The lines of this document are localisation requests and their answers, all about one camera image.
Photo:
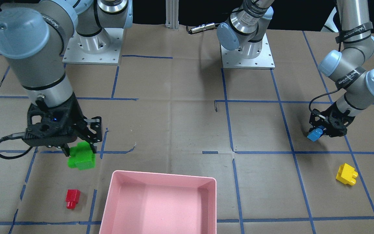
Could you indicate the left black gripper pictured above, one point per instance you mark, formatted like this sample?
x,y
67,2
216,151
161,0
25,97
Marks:
x,y
341,121

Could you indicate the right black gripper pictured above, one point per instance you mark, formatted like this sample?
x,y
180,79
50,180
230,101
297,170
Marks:
x,y
75,114

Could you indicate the blue toy block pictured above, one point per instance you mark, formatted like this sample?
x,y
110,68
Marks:
x,y
315,134

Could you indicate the green toy block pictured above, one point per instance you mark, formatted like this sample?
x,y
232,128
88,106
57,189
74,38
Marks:
x,y
81,156

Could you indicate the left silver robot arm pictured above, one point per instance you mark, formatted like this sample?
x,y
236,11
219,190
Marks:
x,y
244,30

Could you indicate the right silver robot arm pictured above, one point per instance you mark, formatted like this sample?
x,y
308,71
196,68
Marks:
x,y
33,36

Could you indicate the pink plastic box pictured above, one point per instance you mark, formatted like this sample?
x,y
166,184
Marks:
x,y
157,203

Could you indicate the yellow toy block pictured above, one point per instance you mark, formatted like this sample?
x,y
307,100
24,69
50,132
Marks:
x,y
347,174

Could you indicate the red toy block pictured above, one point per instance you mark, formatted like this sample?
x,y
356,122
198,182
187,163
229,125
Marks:
x,y
72,198

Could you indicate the brown paper table mat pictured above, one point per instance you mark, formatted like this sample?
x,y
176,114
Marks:
x,y
171,107

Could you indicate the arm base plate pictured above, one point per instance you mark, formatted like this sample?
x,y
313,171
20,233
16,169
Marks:
x,y
101,49
247,53

